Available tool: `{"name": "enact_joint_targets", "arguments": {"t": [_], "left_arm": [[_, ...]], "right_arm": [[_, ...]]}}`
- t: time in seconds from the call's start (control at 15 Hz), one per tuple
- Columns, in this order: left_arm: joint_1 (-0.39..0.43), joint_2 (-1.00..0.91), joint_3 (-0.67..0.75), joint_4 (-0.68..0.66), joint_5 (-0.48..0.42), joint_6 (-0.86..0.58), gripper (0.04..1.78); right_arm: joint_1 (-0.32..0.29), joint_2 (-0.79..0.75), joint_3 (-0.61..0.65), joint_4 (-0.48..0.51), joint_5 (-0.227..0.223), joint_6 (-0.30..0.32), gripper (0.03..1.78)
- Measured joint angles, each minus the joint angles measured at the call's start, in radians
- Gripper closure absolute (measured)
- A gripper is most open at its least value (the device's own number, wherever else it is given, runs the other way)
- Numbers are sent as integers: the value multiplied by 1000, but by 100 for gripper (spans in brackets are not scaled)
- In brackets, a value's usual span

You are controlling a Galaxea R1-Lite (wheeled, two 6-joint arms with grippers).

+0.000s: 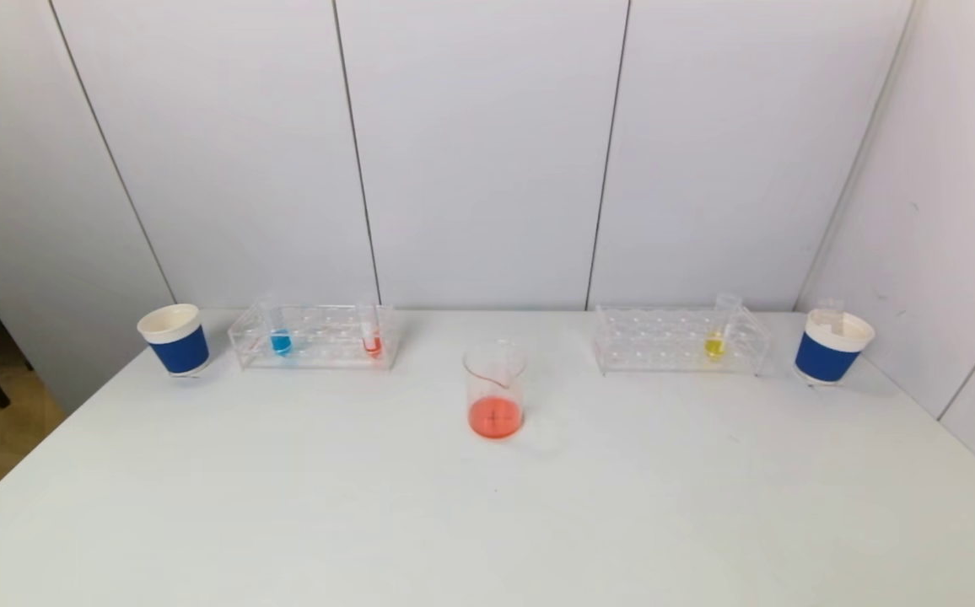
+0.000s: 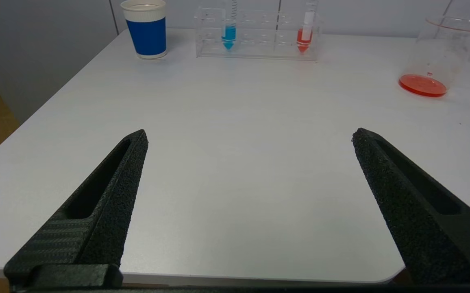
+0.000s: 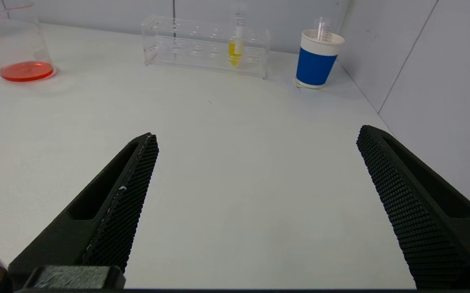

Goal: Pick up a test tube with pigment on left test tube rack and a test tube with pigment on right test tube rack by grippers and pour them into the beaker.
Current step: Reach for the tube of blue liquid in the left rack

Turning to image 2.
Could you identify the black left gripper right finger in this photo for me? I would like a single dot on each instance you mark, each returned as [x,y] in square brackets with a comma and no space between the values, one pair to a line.
[414,219]

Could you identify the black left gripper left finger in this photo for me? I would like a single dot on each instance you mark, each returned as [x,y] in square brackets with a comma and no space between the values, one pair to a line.
[96,228]

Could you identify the test tube with blue liquid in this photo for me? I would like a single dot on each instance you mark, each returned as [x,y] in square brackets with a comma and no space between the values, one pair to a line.
[229,34]

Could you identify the clear glass beaker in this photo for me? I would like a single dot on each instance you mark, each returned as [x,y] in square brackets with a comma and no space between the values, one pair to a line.
[422,85]

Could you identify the test tube with red liquid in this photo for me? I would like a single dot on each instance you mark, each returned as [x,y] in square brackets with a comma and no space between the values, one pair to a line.
[304,38]

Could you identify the blue and white paper cup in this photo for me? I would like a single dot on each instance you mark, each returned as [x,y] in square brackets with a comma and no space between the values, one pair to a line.
[147,36]

